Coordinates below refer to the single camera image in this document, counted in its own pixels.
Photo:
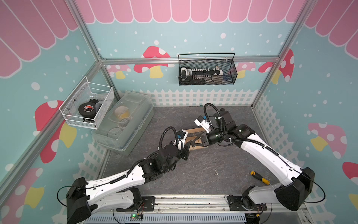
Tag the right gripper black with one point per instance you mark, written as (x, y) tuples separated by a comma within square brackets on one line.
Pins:
[(199, 136)]

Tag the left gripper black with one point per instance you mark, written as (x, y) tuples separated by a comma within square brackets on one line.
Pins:
[(185, 152)]

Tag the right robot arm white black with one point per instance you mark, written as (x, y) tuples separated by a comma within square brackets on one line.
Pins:
[(295, 183)]

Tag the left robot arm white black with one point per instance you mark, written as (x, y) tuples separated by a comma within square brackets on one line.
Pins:
[(85, 197)]

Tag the wooden jewelry display stand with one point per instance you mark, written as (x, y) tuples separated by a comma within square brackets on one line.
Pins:
[(194, 137)]

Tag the yellow black connector plug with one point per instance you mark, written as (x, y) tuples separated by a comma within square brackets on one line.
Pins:
[(260, 178)]

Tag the translucent green storage box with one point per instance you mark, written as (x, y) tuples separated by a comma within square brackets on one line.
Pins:
[(125, 123)]

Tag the black tape roll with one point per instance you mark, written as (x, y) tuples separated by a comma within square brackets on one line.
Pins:
[(87, 110)]

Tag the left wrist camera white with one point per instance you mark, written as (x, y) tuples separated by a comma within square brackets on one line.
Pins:
[(182, 135)]

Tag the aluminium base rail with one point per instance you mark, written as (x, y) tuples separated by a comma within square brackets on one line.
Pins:
[(202, 209)]

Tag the black wire mesh basket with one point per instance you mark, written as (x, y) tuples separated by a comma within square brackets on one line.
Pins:
[(225, 62)]

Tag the clear acrylic wall bin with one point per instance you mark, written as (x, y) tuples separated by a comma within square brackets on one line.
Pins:
[(101, 95)]

